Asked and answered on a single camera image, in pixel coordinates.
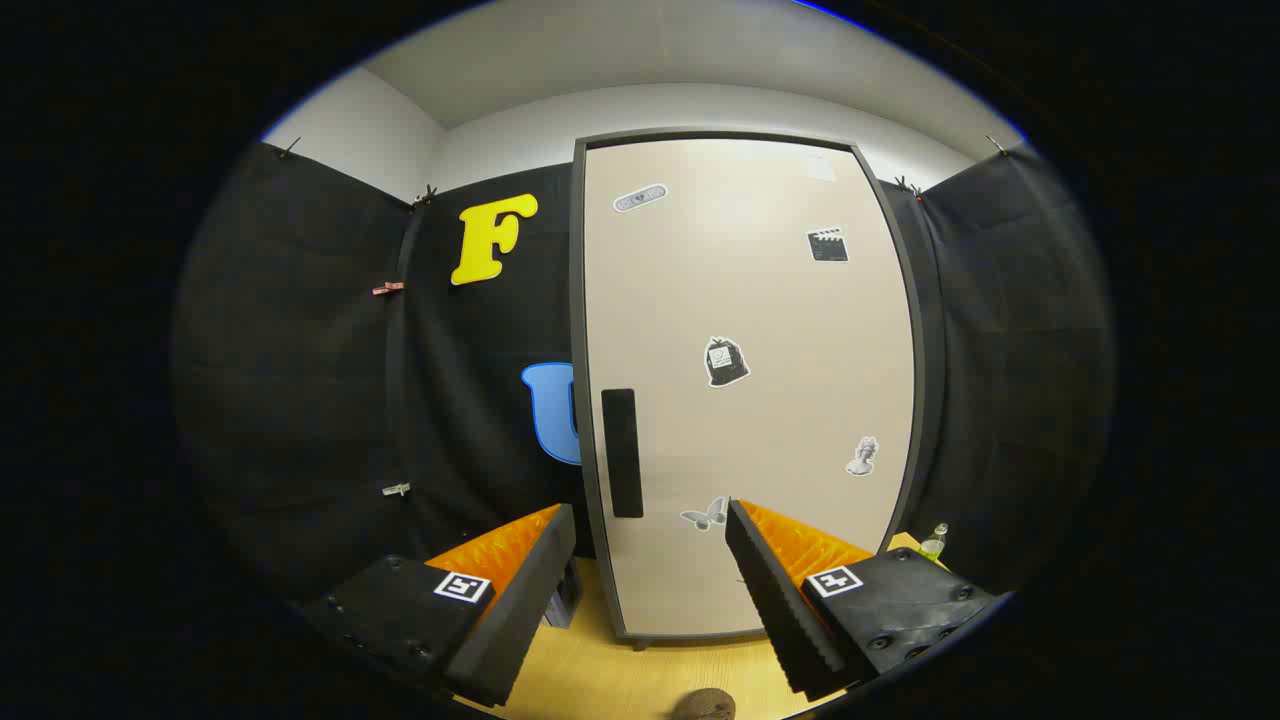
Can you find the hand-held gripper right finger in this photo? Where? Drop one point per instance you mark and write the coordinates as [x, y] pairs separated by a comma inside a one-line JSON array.
[[785, 610]]

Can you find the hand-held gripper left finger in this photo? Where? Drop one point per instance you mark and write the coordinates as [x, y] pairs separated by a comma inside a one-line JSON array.
[[520, 610]]

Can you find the brown fuzzy shoe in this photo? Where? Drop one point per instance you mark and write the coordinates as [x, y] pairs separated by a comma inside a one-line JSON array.
[[703, 706]]

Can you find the grey shoe cabinet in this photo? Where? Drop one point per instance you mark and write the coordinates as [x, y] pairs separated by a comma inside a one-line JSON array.
[[577, 300]]

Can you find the grey-blue book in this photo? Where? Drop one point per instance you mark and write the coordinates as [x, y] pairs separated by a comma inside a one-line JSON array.
[[566, 600]]

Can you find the green drink bottle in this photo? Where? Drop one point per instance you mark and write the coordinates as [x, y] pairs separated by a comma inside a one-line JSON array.
[[934, 545]]

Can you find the black backdrop cloth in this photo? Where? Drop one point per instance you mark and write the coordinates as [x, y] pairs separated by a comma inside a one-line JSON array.
[[300, 350]]

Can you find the pink clothes peg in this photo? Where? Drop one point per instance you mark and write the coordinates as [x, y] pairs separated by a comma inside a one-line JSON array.
[[388, 288]]

